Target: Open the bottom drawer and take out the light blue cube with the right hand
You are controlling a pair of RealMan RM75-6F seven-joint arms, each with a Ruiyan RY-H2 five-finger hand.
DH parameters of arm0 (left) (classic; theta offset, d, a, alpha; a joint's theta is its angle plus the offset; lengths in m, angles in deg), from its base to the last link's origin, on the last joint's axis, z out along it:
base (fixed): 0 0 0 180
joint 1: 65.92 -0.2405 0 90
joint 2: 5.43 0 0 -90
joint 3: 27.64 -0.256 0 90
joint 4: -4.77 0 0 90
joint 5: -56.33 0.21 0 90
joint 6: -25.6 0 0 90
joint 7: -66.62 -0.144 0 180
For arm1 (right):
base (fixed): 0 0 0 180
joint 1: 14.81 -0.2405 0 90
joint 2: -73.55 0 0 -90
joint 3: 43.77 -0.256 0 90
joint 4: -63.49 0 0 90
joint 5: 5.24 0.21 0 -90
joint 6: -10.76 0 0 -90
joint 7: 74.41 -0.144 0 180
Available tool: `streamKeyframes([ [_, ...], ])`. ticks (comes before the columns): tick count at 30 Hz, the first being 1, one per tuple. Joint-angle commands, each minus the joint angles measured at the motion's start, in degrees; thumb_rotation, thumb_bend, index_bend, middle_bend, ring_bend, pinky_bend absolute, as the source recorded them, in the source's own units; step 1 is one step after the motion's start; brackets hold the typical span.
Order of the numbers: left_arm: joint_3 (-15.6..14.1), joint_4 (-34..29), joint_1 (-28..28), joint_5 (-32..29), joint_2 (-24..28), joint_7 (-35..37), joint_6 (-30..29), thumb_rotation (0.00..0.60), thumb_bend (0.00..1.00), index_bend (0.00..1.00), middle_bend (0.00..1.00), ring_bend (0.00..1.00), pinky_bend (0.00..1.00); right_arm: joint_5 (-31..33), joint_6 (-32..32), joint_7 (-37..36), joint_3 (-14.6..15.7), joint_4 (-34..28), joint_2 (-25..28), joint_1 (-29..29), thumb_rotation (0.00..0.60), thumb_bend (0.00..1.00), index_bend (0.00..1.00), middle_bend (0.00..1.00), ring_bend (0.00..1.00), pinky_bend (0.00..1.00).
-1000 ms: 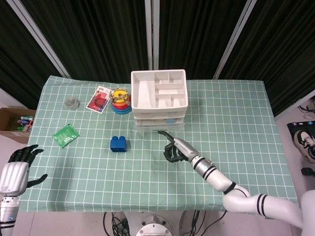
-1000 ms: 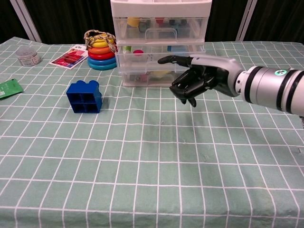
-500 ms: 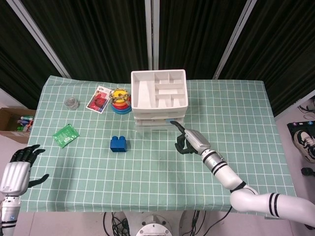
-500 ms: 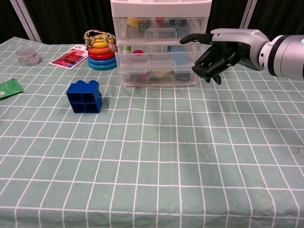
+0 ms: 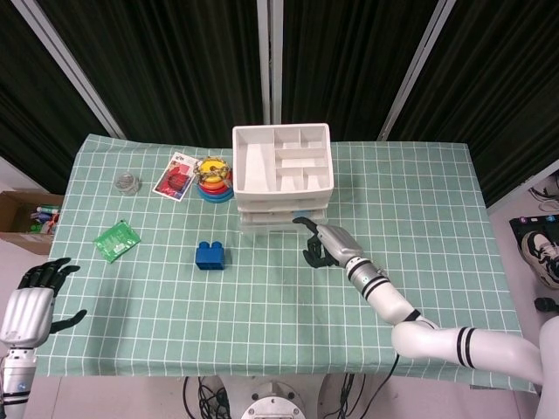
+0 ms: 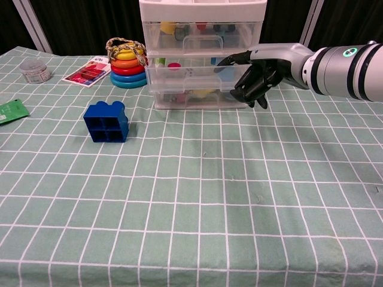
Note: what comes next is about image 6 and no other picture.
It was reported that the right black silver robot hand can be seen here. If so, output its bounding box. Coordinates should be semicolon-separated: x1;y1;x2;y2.
214;43;315;109

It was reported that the clear plastic drawer unit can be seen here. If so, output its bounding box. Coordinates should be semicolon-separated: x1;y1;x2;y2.
139;0;268;111

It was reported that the black pleated curtain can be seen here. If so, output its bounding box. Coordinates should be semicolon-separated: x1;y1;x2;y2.
29;0;144;57
0;0;39;56
312;0;383;50
260;0;314;46

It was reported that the green checked tablecloth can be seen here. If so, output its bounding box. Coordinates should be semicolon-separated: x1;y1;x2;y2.
0;44;383;287

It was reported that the blue toy building block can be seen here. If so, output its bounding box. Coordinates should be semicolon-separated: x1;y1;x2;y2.
83;100;130;144

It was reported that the red printed card package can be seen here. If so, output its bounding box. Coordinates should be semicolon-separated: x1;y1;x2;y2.
62;56;111;89

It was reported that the small clear plastic jar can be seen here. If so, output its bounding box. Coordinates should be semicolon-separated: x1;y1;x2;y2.
20;58;51;84

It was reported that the green foil packet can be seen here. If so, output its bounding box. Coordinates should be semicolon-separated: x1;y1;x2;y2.
0;99;30;126

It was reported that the white frame post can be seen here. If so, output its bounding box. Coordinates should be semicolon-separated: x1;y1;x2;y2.
11;0;53;54
299;0;326;48

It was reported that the clear drawer with tall handle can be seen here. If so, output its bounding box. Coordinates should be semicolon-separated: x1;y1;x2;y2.
142;20;263;56

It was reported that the rainbow ring stacker toy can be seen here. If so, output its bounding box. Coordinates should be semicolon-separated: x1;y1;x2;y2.
109;48;147;89

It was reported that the braided rope loop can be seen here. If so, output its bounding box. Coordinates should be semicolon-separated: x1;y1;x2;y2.
105;37;149;67

